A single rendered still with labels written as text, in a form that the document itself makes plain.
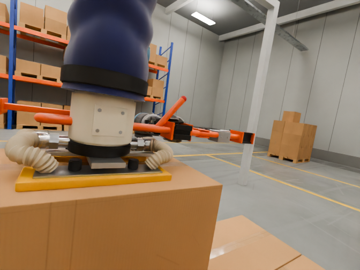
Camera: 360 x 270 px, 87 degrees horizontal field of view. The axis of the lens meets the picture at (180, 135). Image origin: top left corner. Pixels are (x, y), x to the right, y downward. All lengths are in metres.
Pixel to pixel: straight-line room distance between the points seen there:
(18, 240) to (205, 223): 0.43
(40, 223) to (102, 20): 0.43
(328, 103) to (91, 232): 9.92
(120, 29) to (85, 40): 0.08
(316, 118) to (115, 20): 9.84
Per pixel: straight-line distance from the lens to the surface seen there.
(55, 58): 9.14
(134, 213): 0.48
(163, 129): 0.63
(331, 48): 10.66
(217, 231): 1.26
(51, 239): 0.47
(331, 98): 10.08
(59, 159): 0.65
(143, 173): 0.52
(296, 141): 7.43
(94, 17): 0.54
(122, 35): 0.52
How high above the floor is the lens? 1.20
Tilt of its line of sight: 7 degrees down
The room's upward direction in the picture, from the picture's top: 8 degrees clockwise
